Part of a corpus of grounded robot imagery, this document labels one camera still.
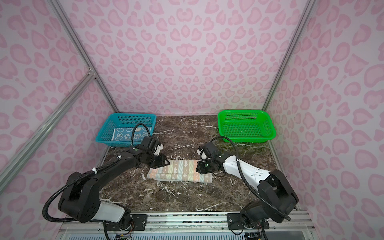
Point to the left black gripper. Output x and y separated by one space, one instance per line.
163 162

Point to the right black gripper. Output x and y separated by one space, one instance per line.
200 168

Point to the pale pink patterned towel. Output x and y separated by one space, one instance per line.
180 170

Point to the blue patterned towel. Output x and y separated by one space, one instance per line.
125 134

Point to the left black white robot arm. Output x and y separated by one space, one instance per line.
81 199

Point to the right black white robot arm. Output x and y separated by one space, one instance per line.
276 198

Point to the green plastic basket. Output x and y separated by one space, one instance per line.
246 126

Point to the teal plastic basket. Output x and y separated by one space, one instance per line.
124 120

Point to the left diagonal aluminium strut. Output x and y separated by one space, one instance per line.
19 160

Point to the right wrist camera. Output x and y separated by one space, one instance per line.
208 151

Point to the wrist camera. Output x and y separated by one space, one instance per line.
151 145
208 151

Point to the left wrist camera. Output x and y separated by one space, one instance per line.
151 145

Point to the aluminium front rail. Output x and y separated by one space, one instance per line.
214 226

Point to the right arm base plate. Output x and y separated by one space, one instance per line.
234 221

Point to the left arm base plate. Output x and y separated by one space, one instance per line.
137 221

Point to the right rear aluminium post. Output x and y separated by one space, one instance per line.
297 34

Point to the aluminium post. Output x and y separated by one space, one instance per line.
79 46
297 34

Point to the left rear aluminium post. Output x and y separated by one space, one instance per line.
79 46

